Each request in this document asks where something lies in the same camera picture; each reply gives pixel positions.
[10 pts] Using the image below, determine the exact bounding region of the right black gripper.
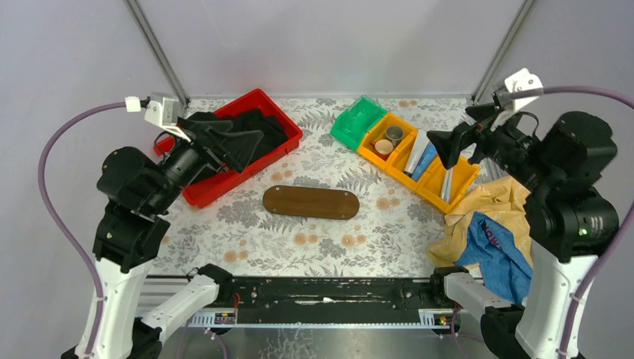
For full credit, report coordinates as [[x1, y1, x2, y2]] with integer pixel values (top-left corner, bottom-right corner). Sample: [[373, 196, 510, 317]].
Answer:
[[425, 98, 556, 188]]

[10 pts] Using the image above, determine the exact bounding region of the grey metal cup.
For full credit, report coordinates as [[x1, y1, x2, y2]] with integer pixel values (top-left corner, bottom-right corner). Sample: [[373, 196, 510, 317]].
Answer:
[[384, 125, 404, 147]]

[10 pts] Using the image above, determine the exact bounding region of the orange ceramic cup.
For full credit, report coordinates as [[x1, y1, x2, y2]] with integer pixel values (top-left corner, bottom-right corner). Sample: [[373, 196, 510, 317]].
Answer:
[[370, 139, 394, 161]]

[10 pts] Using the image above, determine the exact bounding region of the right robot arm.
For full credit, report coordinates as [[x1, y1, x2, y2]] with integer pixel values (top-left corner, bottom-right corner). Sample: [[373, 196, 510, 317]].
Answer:
[[427, 105, 621, 358]]

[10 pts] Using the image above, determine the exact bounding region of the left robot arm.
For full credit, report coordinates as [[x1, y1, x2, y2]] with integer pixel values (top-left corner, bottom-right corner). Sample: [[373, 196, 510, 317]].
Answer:
[[64, 119, 263, 358]]

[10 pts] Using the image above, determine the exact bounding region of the blue toothpaste tube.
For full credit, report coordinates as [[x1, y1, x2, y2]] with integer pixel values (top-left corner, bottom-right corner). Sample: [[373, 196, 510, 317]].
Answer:
[[410, 143, 437, 182]]

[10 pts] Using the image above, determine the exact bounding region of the white toothpaste tube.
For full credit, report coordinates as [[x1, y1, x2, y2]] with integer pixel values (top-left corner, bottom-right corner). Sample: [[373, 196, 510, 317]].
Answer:
[[404, 130, 429, 175]]

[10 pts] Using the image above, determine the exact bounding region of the packaged toothbrush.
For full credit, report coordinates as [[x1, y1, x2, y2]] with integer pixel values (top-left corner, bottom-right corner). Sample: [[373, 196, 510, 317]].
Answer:
[[440, 168, 454, 203]]

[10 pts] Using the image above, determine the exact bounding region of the yellow bin with toothpaste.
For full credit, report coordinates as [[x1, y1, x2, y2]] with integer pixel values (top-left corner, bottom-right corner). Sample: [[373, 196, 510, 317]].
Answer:
[[386, 130, 437, 190]]

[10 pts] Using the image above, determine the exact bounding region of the oval wooden tray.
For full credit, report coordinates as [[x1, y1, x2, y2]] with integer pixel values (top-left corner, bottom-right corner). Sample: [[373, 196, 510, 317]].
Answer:
[[262, 185, 360, 221]]

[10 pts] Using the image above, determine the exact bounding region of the yellow bin with toothbrushes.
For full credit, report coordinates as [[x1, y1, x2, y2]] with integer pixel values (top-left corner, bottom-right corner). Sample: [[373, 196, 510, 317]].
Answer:
[[415, 156, 480, 214]]

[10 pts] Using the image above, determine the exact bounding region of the black cloth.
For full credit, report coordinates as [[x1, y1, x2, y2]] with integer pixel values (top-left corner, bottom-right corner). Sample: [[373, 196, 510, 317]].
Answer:
[[186, 108, 288, 165]]

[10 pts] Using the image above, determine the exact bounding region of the red plastic bin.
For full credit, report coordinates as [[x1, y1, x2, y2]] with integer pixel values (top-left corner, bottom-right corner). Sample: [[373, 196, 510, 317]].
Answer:
[[183, 89, 303, 208]]

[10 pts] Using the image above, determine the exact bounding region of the yellow cloth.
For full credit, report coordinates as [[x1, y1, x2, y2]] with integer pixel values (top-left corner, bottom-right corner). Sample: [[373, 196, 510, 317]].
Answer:
[[428, 177, 533, 267]]

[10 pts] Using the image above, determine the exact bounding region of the yellow bin with cups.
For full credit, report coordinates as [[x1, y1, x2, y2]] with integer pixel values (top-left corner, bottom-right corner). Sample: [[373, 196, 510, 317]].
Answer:
[[357, 113, 418, 170]]

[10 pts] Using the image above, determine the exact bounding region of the green plastic bin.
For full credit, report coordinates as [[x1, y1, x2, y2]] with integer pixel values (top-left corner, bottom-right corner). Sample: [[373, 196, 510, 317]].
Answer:
[[330, 95, 388, 150]]

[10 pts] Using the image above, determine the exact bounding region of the blue cloth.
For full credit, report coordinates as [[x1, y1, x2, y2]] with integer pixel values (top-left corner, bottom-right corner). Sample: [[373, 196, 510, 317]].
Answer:
[[453, 212, 533, 304]]

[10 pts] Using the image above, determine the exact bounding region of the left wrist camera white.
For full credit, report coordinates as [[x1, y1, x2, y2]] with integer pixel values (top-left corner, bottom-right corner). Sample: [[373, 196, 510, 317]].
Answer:
[[144, 92, 189, 141]]

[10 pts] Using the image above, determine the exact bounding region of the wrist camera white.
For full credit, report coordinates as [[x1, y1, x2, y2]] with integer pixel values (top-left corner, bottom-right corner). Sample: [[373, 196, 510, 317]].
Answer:
[[144, 92, 189, 141], [490, 68, 544, 132]]

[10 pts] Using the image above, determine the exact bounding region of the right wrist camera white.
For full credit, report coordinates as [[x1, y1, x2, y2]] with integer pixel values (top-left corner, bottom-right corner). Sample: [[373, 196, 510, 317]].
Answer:
[[490, 68, 544, 132]]

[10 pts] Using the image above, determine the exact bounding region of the right aluminium frame post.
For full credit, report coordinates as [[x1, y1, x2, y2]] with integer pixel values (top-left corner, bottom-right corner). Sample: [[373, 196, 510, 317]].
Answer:
[[471, 0, 538, 105]]

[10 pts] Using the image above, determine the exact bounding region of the aluminium frame post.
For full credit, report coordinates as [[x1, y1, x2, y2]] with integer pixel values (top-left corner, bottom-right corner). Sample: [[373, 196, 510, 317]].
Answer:
[[123, 0, 191, 105], [471, 0, 538, 105]]

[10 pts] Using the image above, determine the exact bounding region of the left aluminium frame post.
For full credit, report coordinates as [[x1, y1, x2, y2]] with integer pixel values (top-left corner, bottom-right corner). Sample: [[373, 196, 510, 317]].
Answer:
[[123, 0, 191, 105]]

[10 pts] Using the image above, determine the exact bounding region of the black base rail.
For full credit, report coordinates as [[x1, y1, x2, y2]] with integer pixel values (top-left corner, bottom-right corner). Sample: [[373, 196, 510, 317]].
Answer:
[[193, 276, 455, 329]]

